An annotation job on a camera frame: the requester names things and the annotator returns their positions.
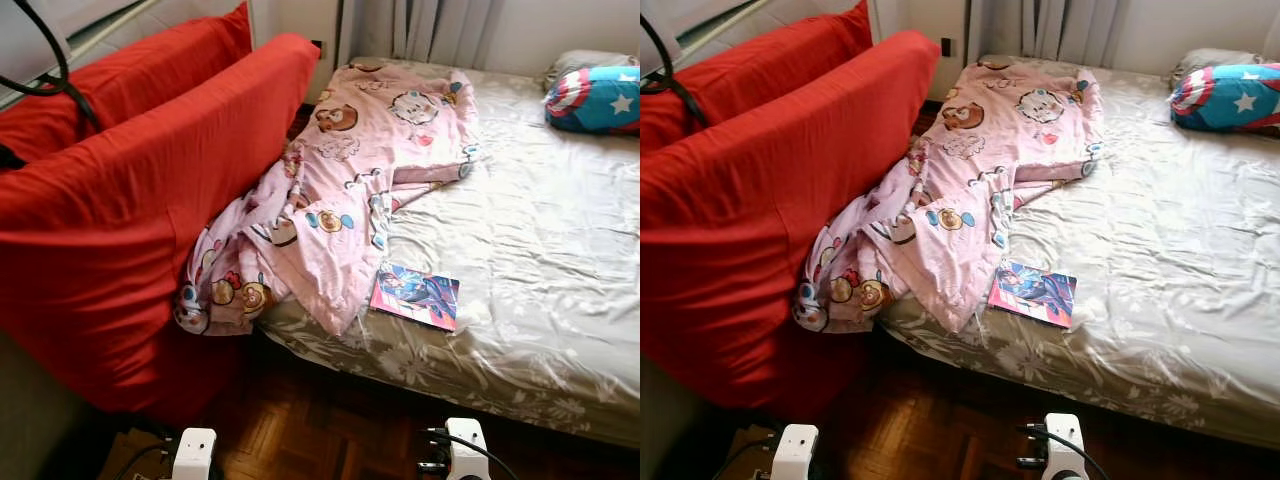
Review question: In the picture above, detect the grey curtain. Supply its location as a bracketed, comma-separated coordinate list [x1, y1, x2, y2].
[968, 0, 1126, 61]
[340, 0, 501, 66]

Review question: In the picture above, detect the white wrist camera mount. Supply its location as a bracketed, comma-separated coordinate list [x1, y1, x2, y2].
[170, 428, 218, 480]
[445, 418, 491, 480]
[1040, 413, 1089, 480]
[770, 424, 819, 480]

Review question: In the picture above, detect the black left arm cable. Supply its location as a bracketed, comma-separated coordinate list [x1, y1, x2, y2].
[733, 440, 776, 480]
[113, 444, 173, 480]

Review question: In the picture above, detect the black hanging strap cable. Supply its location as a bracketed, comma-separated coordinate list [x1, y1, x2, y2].
[640, 12, 711, 129]
[0, 0, 103, 133]

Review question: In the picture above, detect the red fabric sofa cushion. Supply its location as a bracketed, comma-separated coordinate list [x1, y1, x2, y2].
[640, 30, 943, 411]
[0, 2, 253, 166]
[0, 33, 321, 426]
[640, 0, 873, 156]

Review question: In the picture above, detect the brown cardboard sheet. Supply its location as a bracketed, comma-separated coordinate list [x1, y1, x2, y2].
[100, 430, 169, 480]
[720, 425, 776, 480]

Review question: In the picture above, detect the pink cartoon print blanket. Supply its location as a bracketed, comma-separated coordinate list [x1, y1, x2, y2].
[795, 58, 1104, 334]
[175, 60, 481, 336]

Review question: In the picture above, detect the Captain America print pillow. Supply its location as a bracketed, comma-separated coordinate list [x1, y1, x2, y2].
[1170, 63, 1280, 136]
[545, 65, 641, 136]

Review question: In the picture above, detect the beige floral pillow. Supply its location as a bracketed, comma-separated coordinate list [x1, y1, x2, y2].
[1170, 47, 1266, 89]
[545, 50, 639, 91]

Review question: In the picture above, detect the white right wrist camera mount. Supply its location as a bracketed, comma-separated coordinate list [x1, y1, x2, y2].
[1040, 413, 1089, 480]
[445, 418, 491, 480]

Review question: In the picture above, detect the colourful comic book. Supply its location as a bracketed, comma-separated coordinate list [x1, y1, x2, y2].
[988, 260, 1079, 331]
[370, 263, 461, 333]

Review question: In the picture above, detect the bed with beige floral sheet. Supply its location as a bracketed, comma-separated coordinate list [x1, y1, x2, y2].
[880, 53, 1280, 451]
[255, 55, 641, 451]

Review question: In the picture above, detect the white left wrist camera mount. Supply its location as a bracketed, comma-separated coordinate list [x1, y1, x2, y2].
[170, 428, 218, 480]
[770, 424, 819, 480]

